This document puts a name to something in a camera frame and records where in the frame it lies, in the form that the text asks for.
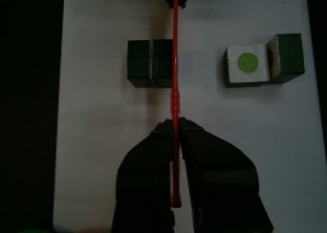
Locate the dark seaweed-wrapped sushi piece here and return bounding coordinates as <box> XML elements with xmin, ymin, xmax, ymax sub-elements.
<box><xmin>126</xmin><ymin>39</ymin><xmax>153</xmax><ymax>88</ymax></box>

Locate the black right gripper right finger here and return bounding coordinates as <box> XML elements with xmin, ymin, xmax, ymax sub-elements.
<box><xmin>177</xmin><ymin>116</ymin><xmax>275</xmax><ymax>233</ymax></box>

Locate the red toy knife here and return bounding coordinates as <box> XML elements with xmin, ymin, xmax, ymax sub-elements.
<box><xmin>169</xmin><ymin>0</ymin><xmax>183</xmax><ymax>209</ymax></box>

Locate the sushi piece with green dot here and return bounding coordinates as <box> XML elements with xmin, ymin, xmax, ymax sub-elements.
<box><xmin>224</xmin><ymin>43</ymin><xmax>272</xmax><ymax>89</ymax></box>

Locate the white cutting board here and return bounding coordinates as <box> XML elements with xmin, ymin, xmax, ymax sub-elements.
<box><xmin>51</xmin><ymin>0</ymin><xmax>327</xmax><ymax>233</ymax></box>

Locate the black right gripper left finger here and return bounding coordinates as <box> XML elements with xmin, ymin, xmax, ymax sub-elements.
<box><xmin>111</xmin><ymin>117</ymin><xmax>177</xmax><ymax>233</ymax></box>

